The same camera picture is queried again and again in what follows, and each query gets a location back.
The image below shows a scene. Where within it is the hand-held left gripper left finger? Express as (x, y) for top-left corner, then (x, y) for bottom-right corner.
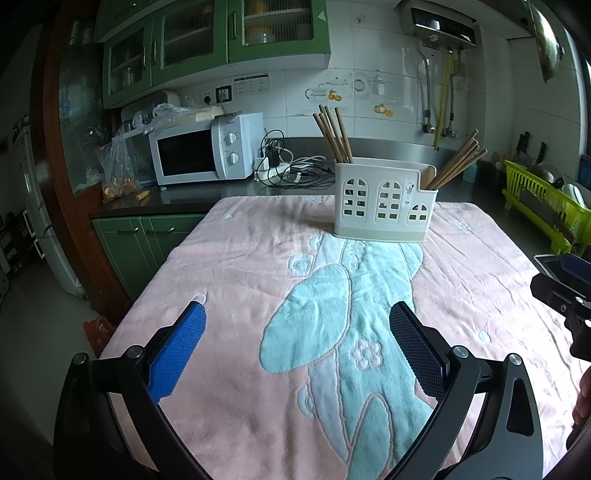
(53, 302), (206, 480)

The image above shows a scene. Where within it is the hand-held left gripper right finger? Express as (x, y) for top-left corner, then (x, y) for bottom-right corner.
(389, 302), (546, 480)

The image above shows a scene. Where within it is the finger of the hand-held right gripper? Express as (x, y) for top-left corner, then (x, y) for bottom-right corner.
(556, 254), (591, 298)
(530, 274), (583, 310)

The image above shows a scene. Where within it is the white plastic chopstick holder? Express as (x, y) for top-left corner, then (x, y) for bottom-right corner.
(333, 157), (438, 243)

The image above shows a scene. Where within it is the bunch of wooden chopsticks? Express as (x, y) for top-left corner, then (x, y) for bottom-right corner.
(313, 105), (488, 191)

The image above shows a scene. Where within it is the person's right hand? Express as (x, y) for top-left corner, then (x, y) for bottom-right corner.
(573, 367), (591, 428)

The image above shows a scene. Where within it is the steel kitchen sink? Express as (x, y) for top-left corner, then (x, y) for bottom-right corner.
(534, 253), (564, 278)

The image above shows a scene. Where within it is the dark flat board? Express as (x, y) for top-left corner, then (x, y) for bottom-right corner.
(519, 189), (578, 241)

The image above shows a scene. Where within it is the white plate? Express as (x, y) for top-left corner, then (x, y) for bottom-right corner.
(561, 182), (587, 208)

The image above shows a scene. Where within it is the red plastic bag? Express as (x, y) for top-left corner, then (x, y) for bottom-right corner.
(83, 316), (114, 356)

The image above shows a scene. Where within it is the green plastic dish rack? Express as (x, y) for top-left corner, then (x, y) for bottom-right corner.
(503, 159), (591, 254)

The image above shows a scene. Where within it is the pink towel with blue print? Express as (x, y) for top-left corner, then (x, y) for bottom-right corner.
(99, 194), (591, 480)

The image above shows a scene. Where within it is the metal bowl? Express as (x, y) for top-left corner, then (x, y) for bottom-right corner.
(531, 161), (564, 184)

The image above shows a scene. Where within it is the green base cabinet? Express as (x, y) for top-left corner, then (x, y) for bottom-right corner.
(91, 213), (215, 303)

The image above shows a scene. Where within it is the clear plastic bag of food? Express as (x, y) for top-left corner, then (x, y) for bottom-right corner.
(95, 122), (139, 204)

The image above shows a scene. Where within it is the white microwave oven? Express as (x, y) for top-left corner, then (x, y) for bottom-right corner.
(148, 112), (265, 186)

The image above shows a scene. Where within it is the white refrigerator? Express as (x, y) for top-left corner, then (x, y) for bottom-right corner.
(11, 115), (86, 296)

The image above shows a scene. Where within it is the white power strip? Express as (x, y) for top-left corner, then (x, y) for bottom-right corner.
(254, 156), (296, 182)

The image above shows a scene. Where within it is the hanging metal pan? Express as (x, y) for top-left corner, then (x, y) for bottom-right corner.
(529, 0), (566, 84)

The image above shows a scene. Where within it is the crumpled clear plastic bag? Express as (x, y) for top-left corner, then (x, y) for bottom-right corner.
(134, 104), (204, 134)

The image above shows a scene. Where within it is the beige flat board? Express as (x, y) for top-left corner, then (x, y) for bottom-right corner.
(196, 106), (241, 121)

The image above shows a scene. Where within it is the tangle of black cables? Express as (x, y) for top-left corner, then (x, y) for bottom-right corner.
(256, 129), (335, 188)

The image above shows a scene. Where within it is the yellow gas hose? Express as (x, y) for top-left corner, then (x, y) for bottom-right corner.
(434, 51), (455, 151)

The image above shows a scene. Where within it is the brown wooden door frame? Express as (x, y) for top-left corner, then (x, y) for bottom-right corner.
(41, 0), (130, 315)

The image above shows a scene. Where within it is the teapot wall decal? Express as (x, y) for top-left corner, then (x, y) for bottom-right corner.
(307, 71), (398, 100)

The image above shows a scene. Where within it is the printed wall notice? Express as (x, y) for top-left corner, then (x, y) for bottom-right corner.
(233, 74), (269, 97)

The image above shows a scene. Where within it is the wall water heater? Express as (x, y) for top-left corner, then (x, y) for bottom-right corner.
(410, 7), (478, 47)

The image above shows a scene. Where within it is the green wall cabinet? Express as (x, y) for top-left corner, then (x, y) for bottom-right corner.
(95, 0), (331, 109)

